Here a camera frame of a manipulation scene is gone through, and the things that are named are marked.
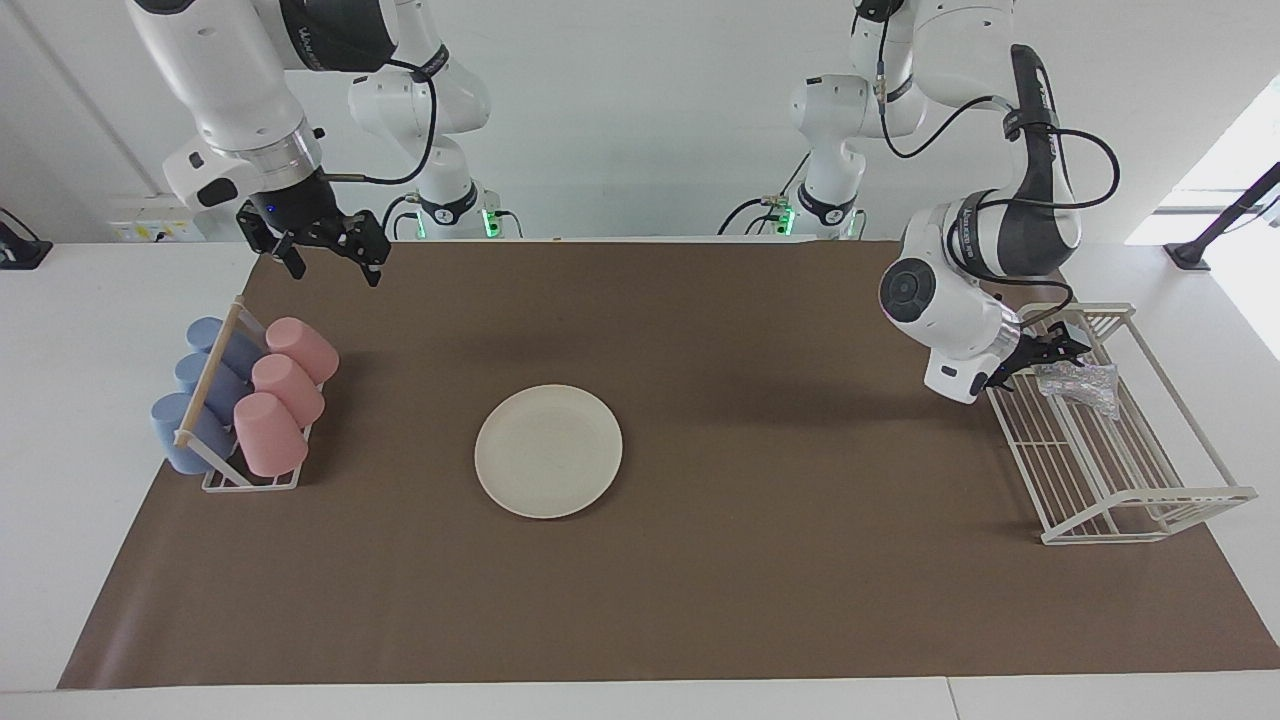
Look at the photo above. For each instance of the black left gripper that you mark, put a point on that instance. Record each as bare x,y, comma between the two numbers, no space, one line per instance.
1020,360

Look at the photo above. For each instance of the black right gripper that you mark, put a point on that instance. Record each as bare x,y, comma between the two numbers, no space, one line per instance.
300,212

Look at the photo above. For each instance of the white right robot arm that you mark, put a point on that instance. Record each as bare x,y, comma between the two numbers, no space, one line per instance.
220,60

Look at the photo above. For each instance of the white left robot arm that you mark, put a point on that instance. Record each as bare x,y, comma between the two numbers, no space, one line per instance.
960,330

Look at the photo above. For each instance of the cream round plate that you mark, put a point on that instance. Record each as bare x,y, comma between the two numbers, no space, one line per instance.
548,452

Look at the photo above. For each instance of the pink plastic cup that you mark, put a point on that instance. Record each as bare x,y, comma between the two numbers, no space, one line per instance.
305,348
290,388
270,435

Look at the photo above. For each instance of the blue plastic cup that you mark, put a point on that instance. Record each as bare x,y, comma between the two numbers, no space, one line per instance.
205,333
195,372
172,430

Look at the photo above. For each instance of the black angled stand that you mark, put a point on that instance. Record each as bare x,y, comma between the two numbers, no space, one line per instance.
1190,255

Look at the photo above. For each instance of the brown table mat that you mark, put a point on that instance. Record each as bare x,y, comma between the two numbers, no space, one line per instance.
760,600

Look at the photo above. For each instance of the white wall socket box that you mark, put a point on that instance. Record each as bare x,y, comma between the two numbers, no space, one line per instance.
155,218

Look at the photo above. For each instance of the black table clamp mount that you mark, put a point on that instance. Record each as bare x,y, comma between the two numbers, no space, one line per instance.
20,252

